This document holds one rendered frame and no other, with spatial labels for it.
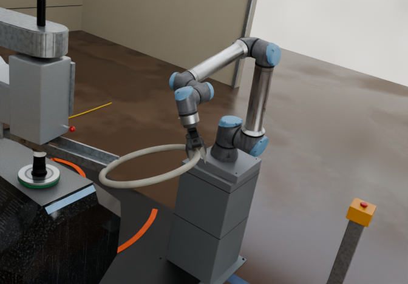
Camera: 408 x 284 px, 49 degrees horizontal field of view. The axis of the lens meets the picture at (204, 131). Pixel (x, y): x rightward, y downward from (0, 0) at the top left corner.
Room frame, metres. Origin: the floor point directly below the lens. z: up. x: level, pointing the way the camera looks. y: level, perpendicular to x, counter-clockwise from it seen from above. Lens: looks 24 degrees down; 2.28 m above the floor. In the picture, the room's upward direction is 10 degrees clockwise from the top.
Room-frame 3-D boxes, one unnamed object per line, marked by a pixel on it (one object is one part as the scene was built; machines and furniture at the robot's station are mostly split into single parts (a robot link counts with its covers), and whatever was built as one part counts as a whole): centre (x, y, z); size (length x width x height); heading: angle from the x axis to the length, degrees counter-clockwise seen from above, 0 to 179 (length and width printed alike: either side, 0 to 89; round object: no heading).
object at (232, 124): (2.71, -0.17, 1.10); 0.17 x 0.15 x 0.18; 56
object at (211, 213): (2.72, -0.16, 0.43); 0.50 x 0.50 x 0.85; 59
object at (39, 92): (2.11, 0.92, 1.36); 0.36 x 0.22 x 0.45; 71
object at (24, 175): (2.09, 0.85, 0.92); 0.21 x 0.21 x 0.01
